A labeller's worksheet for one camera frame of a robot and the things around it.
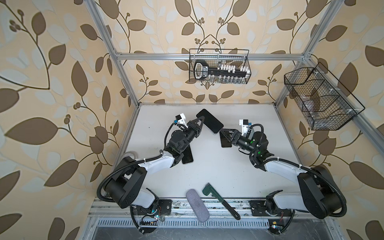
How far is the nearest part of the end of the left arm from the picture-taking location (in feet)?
2.29

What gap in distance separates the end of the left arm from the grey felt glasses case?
12.1 inches

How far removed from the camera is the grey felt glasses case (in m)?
0.71
